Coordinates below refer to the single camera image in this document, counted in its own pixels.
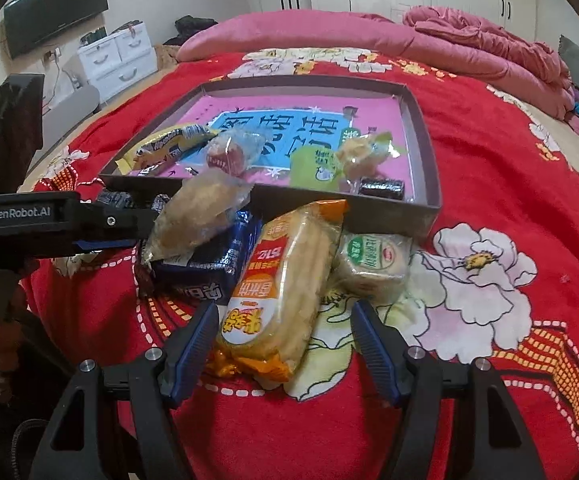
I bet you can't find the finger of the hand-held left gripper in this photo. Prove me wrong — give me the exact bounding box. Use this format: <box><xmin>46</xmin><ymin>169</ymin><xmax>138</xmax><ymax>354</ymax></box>
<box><xmin>72</xmin><ymin>239</ymin><xmax>138</xmax><ymax>254</ymax></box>
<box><xmin>80</xmin><ymin>202</ymin><xmax>163</xmax><ymax>243</ymax></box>

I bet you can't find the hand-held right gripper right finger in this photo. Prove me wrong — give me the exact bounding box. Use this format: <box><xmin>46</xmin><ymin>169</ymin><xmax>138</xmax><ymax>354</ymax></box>
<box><xmin>350</xmin><ymin>299</ymin><xmax>547</xmax><ymax>480</ymax></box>

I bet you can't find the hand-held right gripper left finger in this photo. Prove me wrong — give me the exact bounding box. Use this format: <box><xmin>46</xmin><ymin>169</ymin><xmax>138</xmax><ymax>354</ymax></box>
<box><xmin>30</xmin><ymin>301</ymin><xmax>220</xmax><ymax>480</ymax></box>

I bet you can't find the clear brown pastry packet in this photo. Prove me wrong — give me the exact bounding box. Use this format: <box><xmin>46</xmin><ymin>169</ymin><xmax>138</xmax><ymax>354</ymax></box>
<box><xmin>142</xmin><ymin>167</ymin><xmax>255</xmax><ymax>263</ymax></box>

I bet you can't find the yellow wafer stick packet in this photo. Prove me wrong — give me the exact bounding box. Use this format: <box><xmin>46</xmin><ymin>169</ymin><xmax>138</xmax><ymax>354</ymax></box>
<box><xmin>117</xmin><ymin>124</ymin><xmax>219</xmax><ymax>173</ymax></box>

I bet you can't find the round pastry green label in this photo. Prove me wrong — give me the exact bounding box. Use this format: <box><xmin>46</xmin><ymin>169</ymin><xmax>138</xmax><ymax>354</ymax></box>
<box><xmin>330</xmin><ymin>232</ymin><xmax>415</xmax><ymax>306</ymax></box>

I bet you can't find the dark blue biscuit packet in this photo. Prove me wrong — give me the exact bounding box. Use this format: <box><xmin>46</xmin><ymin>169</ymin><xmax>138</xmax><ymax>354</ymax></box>
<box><xmin>147</xmin><ymin>210</ymin><xmax>265</xmax><ymax>306</ymax></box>

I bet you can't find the orange bread packet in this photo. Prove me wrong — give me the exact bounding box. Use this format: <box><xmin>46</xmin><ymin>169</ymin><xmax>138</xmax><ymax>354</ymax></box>
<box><xmin>204</xmin><ymin>199</ymin><xmax>350</xmax><ymax>386</ymax></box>

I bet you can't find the clear red candy packet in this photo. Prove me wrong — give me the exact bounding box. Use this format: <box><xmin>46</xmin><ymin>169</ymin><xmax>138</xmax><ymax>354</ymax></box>
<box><xmin>204</xmin><ymin>130</ymin><xmax>265</xmax><ymax>177</ymax></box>

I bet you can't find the dark brown candy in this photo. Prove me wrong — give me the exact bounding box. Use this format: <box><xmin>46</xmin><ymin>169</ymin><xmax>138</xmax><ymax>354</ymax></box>
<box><xmin>358</xmin><ymin>176</ymin><xmax>406</xmax><ymax>200</ymax></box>

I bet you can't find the green jelly packet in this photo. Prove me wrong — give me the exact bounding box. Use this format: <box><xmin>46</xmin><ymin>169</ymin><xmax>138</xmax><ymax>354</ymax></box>
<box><xmin>289</xmin><ymin>147</ymin><xmax>343</xmax><ymax>188</ymax></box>

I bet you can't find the clear yellow pastry packet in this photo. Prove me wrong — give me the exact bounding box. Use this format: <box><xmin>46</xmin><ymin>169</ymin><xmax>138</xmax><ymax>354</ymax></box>
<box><xmin>333</xmin><ymin>131</ymin><xmax>407</xmax><ymax>183</ymax></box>

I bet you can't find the grey cardboard tray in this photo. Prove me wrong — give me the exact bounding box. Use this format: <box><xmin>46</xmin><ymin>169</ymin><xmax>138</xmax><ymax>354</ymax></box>
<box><xmin>97</xmin><ymin>75</ymin><xmax>443</xmax><ymax>241</ymax></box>

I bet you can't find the pink book blue label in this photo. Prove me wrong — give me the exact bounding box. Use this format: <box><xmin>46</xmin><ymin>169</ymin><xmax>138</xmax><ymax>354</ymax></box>
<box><xmin>167</xmin><ymin>95</ymin><xmax>413</xmax><ymax>196</ymax></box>

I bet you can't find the white drawer cabinet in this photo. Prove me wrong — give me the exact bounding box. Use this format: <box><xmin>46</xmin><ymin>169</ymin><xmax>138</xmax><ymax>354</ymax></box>
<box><xmin>77</xmin><ymin>22</ymin><xmax>158</xmax><ymax>103</ymax></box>

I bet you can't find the tan woven basket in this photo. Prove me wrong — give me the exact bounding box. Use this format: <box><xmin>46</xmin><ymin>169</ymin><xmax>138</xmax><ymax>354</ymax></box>
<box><xmin>154</xmin><ymin>44</ymin><xmax>183</xmax><ymax>73</ymax></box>

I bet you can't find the black flat television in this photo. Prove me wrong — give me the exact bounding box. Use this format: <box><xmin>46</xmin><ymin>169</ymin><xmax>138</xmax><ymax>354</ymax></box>
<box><xmin>4</xmin><ymin>0</ymin><xmax>109</xmax><ymax>60</ymax></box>

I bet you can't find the black clothes pile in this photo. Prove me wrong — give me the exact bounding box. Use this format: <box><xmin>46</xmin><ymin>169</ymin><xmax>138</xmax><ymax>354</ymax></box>
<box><xmin>164</xmin><ymin>15</ymin><xmax>218</xmax><ymax>46</ymax></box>

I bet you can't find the pink quilt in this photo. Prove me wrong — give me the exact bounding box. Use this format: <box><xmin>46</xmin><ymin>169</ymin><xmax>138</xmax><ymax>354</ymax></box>
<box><xmin>176</xmin><ymin>5</ymin><xmax>577</xmax><ymax>121</ymax></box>

